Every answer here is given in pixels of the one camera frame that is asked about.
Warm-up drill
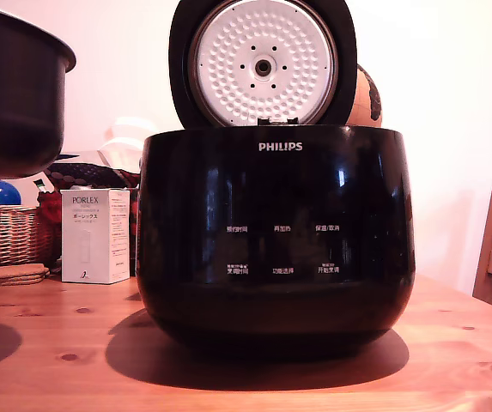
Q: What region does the black cooking pot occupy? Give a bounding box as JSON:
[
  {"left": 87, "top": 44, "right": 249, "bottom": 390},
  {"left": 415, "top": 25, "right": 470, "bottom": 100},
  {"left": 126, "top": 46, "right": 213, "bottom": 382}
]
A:
[{"left": 0, "top": 3, "right": 77, "bottom": 179}]

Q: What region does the black Philips rice cooker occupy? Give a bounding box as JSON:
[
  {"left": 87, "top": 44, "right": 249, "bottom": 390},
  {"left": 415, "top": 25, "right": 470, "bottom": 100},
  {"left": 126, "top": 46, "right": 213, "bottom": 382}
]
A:
[{"left": 137, "top": 124, "right": 417, "bottom": 362}]

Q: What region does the black rice cooker lid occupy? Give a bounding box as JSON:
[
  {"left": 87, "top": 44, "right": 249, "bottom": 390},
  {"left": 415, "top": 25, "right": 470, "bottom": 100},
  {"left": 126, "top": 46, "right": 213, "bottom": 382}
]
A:
[{"left": 167, "top": 0, "right": 359, "bottom": 130}]

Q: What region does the white plastic container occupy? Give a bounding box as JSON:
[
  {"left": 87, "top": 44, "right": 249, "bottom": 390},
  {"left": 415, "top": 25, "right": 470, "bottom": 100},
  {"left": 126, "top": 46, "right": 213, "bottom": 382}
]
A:
[{"left": 96, "top": 118, "right": 161, "bottom": 169}]

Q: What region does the white Porlex box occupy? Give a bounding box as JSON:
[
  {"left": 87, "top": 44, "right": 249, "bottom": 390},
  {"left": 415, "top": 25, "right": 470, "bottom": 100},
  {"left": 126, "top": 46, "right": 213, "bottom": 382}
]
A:
[{"left": 59, "top": 187, "right": 131, "bottom": 285}]

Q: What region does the red black patterned bag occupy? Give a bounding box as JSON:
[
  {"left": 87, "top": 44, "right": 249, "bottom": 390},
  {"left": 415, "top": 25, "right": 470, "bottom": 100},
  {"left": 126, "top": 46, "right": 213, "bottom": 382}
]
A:
[{"left": 36, "top": 161, "right": 143, "bottom": 276}]

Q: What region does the tan globe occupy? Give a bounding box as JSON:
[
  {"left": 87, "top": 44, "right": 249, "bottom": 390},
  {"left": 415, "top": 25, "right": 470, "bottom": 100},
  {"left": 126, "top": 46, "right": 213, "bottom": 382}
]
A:
[{"left": 344, "top": 64, "right": 384, "bottom": 128}]

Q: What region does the woven wicker basket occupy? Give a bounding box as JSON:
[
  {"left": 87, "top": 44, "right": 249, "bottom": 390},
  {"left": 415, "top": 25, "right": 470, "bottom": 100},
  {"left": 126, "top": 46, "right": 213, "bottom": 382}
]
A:
[{"left": 0, "top": 204, "right": 57, "bottom": 268}]

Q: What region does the cork coaster stack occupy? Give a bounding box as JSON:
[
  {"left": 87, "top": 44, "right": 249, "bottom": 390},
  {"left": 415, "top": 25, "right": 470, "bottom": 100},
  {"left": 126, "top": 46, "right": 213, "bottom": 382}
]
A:
[{"left": 0, "top": 264, "right": 52, "bottom": 288}]

